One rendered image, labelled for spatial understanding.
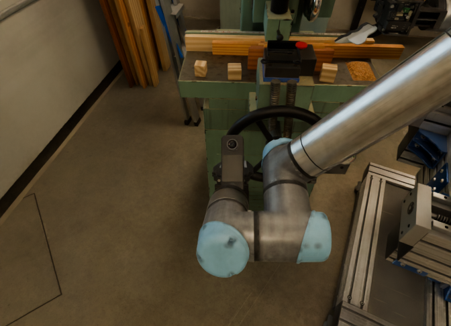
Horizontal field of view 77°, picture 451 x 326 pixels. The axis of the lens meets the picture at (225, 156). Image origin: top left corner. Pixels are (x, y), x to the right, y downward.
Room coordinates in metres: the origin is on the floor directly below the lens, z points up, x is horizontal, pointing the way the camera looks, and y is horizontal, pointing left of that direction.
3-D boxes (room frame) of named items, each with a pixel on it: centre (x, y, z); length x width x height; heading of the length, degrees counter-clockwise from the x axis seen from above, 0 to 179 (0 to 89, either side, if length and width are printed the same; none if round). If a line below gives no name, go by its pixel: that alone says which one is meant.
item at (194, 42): (0.89, -0.17, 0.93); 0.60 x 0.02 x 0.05; 87
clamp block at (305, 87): (0.68, -0.16, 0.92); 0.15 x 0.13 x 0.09; 87
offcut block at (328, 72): (0.73, -0.30, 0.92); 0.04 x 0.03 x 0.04; 77
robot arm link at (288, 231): (0.22, -0.10, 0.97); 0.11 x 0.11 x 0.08; 86
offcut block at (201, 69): (0.76, 0.07, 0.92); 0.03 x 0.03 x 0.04; 82
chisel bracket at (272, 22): (0.89, -0.16, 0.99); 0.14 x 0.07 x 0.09; 177
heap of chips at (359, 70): (0.77, -0.41, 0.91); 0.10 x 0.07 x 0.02; 177
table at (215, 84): (0.76, -0.16, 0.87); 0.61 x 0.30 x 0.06; 87
